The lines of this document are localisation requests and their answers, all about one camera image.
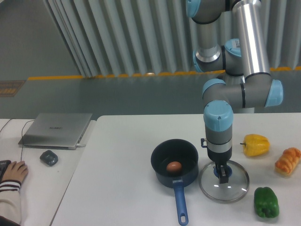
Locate dark blue saucepan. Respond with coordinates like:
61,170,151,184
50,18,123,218
150,139,198,226

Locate black sleeve forearm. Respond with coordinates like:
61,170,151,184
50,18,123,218
0,216,20,226

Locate glass pot lid blue knob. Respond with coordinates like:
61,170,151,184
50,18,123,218
198,161,250,203

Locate folded grey partition panels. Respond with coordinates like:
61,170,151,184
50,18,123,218
43,0,301,78

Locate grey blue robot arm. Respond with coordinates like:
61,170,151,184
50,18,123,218
186,0,283,184

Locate black keyboard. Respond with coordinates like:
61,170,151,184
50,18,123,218
0,160,11,182

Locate silver closed laptop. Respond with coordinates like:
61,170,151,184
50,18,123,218
19,113,92,150

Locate black laptop cable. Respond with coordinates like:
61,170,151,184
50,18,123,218
0,118,35,163

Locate brown egg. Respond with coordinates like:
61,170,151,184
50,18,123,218
166,161,182,174

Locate orange bread loaf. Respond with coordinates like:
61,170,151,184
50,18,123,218
275,147,301,176

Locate yellow bell pepper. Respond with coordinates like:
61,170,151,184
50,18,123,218
240,134,270,157

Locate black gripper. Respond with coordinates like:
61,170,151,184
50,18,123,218
207,148,232,184

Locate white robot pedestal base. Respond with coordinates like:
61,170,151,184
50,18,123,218
233,108,254,113

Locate person's hand on mouse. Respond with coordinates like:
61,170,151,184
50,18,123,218
1,161,29,184

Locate green bell pepper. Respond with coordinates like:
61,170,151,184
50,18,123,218
253,187,279,218

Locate striped white sleeve forearm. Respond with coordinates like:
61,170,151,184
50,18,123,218
0,180,22,226

